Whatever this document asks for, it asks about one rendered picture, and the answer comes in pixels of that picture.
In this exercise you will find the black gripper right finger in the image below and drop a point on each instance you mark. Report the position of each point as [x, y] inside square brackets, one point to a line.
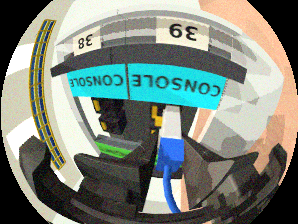
[204, 170]

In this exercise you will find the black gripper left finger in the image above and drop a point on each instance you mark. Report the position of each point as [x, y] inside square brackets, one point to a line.
[133, 171]

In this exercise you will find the blue network cable with white plug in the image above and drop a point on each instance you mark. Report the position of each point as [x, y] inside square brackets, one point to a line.
[171, 152]

